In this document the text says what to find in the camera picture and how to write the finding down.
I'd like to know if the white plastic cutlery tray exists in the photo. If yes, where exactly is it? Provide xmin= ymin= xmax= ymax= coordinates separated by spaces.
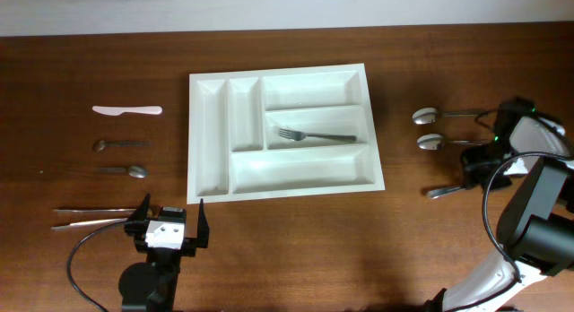
xmin=187 ymin=64 xmax=385 ymax=204

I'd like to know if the upper metal chopstick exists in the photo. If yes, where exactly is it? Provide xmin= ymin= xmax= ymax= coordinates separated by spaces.
xmin=52 ymin=208 xmax=135 ymax=213

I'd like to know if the silver tablespoon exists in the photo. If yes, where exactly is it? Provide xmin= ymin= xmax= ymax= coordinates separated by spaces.
xmin=412 ymin=108 xmax=486 ymax=126
xmin=416 ymin=134 xmax=490 ymax=151

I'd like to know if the pink plastic knife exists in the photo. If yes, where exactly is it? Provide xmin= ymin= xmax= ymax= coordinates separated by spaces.
xmin=92 ymin=106 xmax=163 ymax=117

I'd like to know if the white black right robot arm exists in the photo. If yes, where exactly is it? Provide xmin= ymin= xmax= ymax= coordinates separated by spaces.
xmin=423 ymin=97 xmax=573 ymax=312

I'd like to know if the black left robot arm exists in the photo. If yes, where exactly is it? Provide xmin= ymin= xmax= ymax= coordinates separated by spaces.
xmin=118 ymin=195 xmax=210 ymax=311

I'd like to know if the small dark metal teaspoon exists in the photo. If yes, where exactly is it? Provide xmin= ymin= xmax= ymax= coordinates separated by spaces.
xmin=92 ymin=140 xmax=151 ymax=152

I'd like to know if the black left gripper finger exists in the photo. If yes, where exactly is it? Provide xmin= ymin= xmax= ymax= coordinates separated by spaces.
xmin=124 ymin=194 xmax=151 ymax=236
xmin=196 ymin=199 xmax=210 ymax=248

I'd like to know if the silver fork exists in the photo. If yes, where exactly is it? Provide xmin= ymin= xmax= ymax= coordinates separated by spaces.
xmin=426 ymin=186 xmax=466 ymax=199
xmin=277 ymin=128 xmax=357 ymax=143

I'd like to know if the small silver teaspoon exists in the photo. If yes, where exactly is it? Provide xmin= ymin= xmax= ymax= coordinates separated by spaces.
xmin=96 ymin=165 xmax=148 ymax=178

